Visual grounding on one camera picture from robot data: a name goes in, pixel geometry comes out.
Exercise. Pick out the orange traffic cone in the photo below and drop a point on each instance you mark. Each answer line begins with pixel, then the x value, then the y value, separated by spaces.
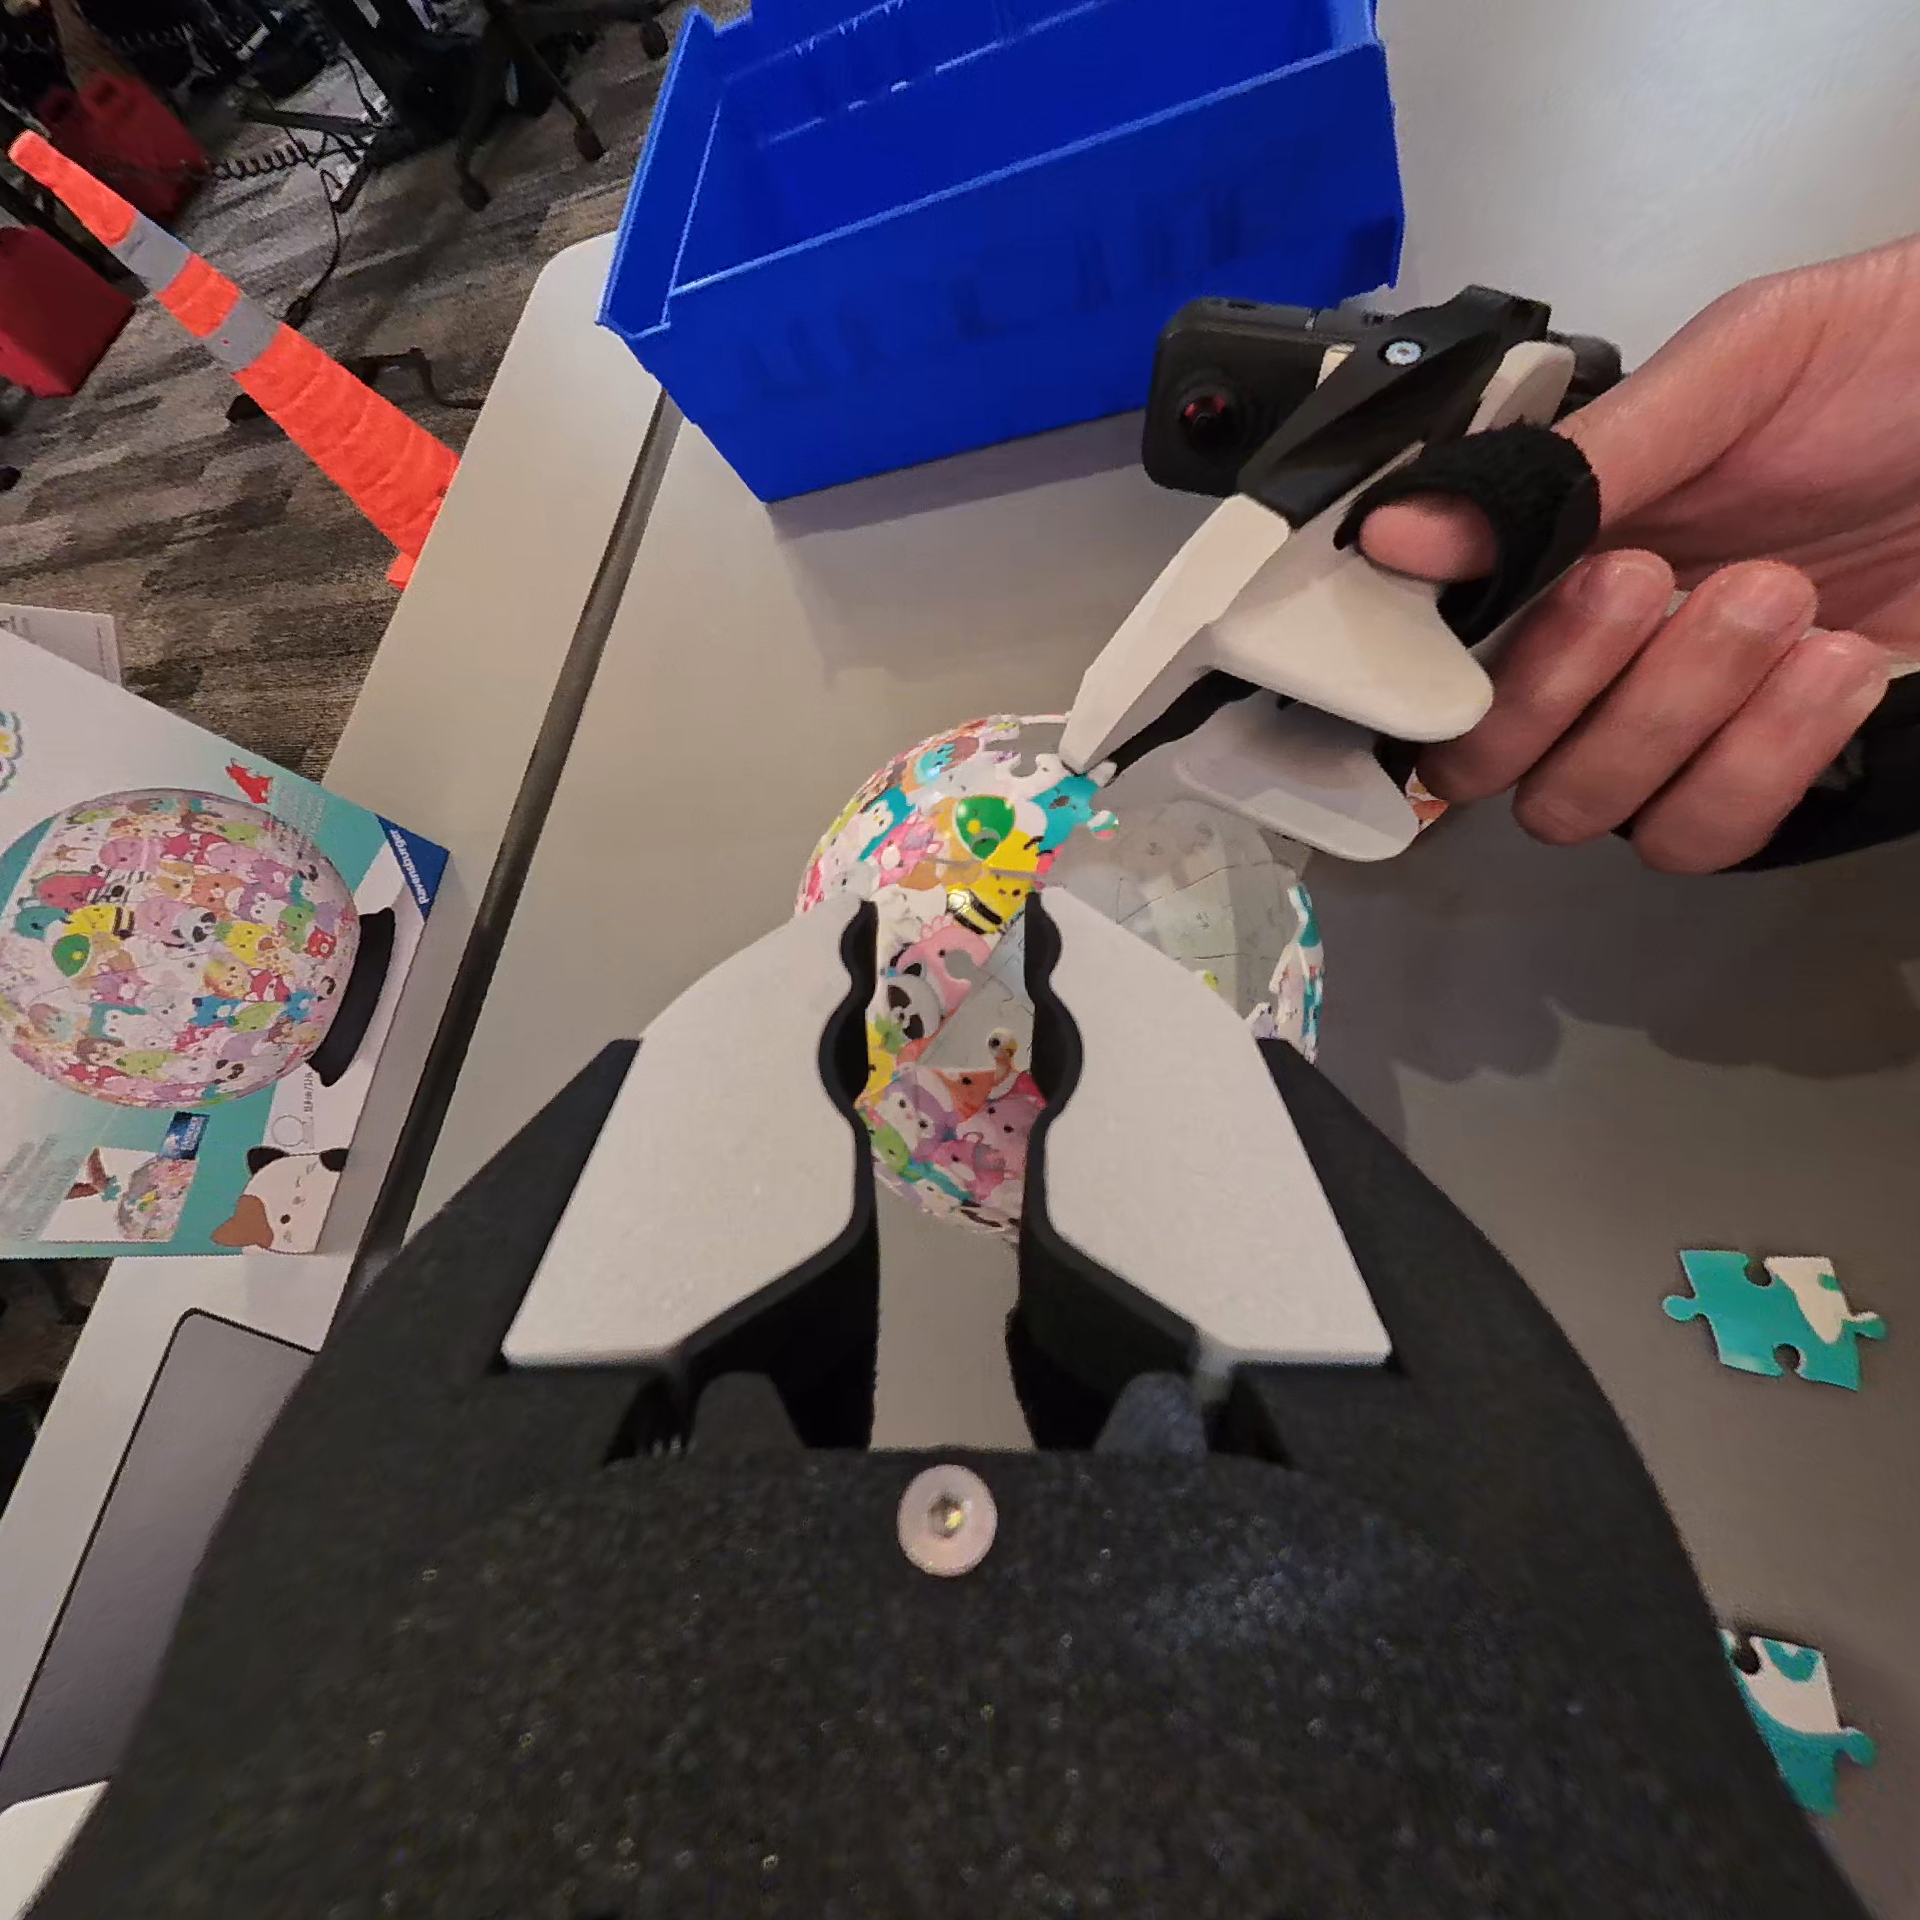
pixel 300 377

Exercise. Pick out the teal and white puzzle piece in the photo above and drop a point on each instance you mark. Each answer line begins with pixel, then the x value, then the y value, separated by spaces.
pixel 1809 1725

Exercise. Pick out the printed puzzle box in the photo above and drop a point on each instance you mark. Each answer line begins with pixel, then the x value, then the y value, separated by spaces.
pixel 194 974

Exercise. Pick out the colourful puzzle ball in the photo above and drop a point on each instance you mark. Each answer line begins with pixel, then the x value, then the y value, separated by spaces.
pixel 944 841

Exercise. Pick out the person's right hand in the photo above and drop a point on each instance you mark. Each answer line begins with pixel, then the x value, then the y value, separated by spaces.
pixel 1723 571

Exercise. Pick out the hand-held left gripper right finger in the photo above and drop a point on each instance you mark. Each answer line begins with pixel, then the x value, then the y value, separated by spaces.
pixel 1201 1185

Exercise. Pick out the white paper sheet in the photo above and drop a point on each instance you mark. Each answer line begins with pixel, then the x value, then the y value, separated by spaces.
pixel 60 653

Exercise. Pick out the dark grey flat panel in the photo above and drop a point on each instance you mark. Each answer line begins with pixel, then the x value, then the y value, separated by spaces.
pixel 136 1500

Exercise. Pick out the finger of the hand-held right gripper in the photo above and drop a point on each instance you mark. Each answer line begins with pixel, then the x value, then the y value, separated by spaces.
pixel 1170 615
pixel 1318 796

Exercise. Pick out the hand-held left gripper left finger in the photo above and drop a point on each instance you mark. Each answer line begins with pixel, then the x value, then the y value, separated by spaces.
pixel 704 1185

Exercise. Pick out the blue plastic bin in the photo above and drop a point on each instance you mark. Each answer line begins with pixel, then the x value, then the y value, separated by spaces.
pixel 973 270

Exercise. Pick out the red container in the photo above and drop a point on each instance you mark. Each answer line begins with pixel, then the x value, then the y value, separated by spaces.
pixel 52 316
pixel 129 142

